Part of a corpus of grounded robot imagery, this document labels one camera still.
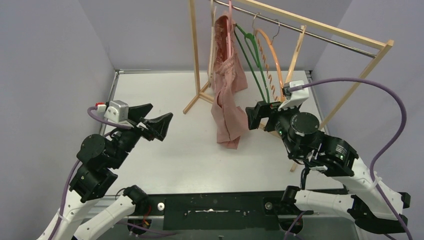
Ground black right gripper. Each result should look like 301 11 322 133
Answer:
245 97 304 158

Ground pink shorts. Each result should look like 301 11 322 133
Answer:
211 13 249 149

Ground pink plastic hanger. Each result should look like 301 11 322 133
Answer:
226 0 233 59

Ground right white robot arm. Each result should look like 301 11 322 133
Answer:
245 101 411 234

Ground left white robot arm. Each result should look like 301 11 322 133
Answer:
40 100 174 240

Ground orange plastic hanger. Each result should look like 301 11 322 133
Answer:
251 13 286 103

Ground green plastic hanger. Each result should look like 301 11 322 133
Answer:
234 23 271 103

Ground beige wooden hanger right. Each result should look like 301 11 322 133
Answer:
285 25 307 83

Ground beige wooden hanger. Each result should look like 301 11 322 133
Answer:
285 25 307 83
207 0 216 87

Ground beige wooden hanger left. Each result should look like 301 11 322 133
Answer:
207 0 216 87

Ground wooden clothes rack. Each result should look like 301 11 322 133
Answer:
182 0 395 173

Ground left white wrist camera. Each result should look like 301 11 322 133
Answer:
95 100 129 123

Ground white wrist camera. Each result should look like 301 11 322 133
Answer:
278 80 310 111
95 100 129 123

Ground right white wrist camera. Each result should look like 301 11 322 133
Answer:
278 80 310 111

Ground black metal base frame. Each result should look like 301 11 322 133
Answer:
114 190 349 232

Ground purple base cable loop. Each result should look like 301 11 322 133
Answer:
114 220 176 239

